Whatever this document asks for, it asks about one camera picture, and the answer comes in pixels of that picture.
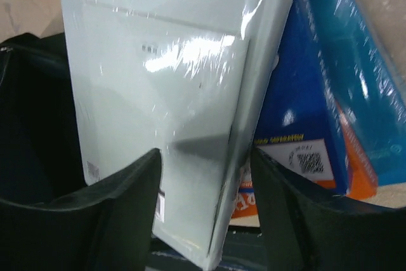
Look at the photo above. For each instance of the dark blue cartoon book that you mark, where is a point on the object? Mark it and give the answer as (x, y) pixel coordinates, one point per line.
(299, 125)

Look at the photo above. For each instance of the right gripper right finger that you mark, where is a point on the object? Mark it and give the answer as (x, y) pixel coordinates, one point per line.
(307, 227)

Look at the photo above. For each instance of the grey-green notebook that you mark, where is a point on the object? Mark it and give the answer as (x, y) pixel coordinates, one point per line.
(187, 77)

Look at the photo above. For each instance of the blue orange book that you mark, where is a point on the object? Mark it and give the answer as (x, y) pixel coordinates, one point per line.
(363, 46)

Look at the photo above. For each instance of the black backpack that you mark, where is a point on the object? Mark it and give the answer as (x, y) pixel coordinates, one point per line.
(40, 152)

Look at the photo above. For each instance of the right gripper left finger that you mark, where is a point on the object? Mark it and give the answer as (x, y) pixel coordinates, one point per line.
(105, 226)

